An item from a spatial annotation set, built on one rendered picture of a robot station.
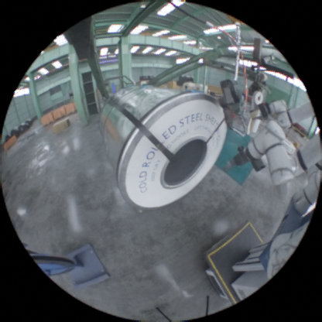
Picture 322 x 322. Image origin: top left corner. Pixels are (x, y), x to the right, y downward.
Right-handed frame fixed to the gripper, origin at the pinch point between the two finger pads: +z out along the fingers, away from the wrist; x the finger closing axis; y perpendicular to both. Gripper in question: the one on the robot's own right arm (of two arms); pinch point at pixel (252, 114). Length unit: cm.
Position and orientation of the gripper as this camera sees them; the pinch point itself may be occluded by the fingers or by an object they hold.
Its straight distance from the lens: 106.4
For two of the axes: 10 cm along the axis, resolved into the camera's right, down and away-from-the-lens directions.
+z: -5.9, 1.7, 7.9
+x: -0.7, -9.8, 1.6
